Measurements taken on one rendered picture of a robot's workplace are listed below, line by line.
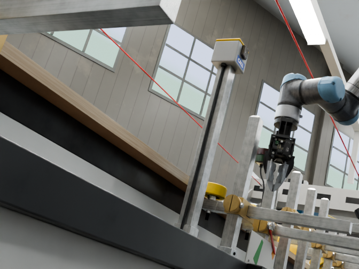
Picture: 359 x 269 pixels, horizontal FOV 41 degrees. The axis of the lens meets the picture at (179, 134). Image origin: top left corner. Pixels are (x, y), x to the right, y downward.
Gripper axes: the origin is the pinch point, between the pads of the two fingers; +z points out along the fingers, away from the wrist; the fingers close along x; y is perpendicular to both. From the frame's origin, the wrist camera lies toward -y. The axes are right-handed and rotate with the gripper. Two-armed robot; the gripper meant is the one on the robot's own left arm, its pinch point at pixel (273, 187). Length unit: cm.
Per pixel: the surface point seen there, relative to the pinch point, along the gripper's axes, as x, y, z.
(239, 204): -8.2, 6.1, 8.2
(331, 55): 22, -174, -149
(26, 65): -48, 65, 4
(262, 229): -0.8, -17.6, 9.6
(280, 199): 9, -319, -72
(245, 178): -8.2, 3.4, -0.1
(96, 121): -40, 44, 5
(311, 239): 14.9, -19.4, 8.9
